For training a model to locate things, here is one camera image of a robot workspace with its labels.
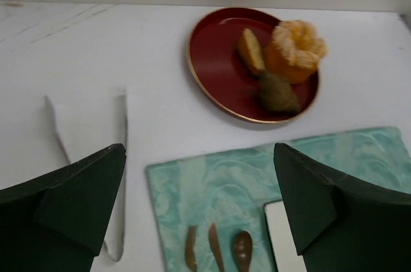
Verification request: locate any bronze spoon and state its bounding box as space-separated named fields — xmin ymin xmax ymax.
xmin=232 ymin=231 xmax=253 ymax=272

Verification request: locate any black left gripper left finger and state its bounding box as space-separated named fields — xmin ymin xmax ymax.
xmin=1 ymin=144 xmax=126 ymax=271

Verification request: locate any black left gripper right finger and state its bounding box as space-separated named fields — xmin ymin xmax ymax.
xmin=274 ymin=143 xmax=410 ymax=271

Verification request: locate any teal patterned placemat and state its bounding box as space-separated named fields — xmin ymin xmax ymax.
xmin=146 ymin=127 xmax=410 ymax=271

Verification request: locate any orange chiffon cake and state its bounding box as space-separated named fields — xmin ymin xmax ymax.
xmin=263 ymin=20 xmax=328 ymax=84

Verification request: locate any sliced baguette bread piece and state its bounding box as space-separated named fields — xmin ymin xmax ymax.
xmin=237 ymin=28 xmax=265 ymax=76

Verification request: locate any round red lacquer plate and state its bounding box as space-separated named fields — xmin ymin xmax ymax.
xmin=186 ymin=7 xmax=322 ymax=124

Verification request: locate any white square plate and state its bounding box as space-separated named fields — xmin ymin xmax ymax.
xmin=264 ymin=201 xmax=306 ymax=272

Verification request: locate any brown leaf-shaped bread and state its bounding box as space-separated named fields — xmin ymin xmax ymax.
xmin=242 ymin=71 xmax=301 ymax=114

